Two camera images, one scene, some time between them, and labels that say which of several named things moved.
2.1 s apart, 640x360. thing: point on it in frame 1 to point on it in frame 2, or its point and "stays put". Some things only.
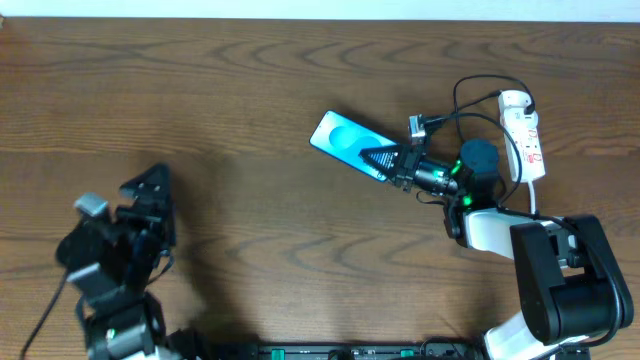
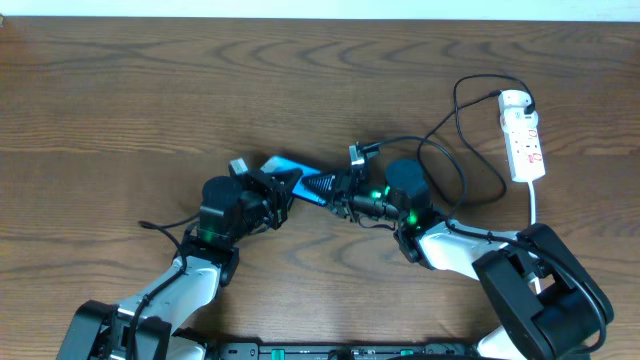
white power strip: (524, 128) stays put
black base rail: (435, 349) stays put
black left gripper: (145, 215) to (273, 195)
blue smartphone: (344, 139) to (300, 189)
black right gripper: (406, 167) to (343, 189)
